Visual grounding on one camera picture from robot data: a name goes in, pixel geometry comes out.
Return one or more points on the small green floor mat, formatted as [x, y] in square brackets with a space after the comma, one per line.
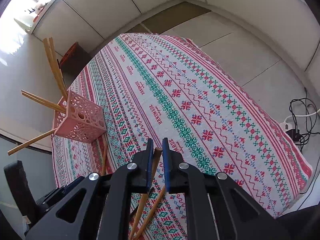
[135, 28]

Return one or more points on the light bamboo chopstick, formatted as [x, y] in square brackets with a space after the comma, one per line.
[53, 67]
[30, 142]
[150, 212]
[156, 155]
[41, 103]
[58, 65]
[103, 160]
[42, 100]

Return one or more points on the pink perforated plastic basket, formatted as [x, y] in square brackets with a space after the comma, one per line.
[82, 122]

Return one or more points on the white power strip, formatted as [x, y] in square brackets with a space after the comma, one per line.
[287, 124]

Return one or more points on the large green floor mat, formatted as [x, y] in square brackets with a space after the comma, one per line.
[175, 17]

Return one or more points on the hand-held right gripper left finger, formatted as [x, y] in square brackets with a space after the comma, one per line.
[150, 160]

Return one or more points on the patterned red green tablecloth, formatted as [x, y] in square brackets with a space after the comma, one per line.
[187, 105]

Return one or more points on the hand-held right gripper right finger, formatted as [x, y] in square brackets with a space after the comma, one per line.
[166, 160]

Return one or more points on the dark trash bin red liner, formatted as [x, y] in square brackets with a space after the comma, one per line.
[75, 60]

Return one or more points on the black power adapter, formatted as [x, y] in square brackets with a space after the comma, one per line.
[296, 135]

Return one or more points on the white kitchen cabinets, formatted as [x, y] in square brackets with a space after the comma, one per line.
[87, 17]

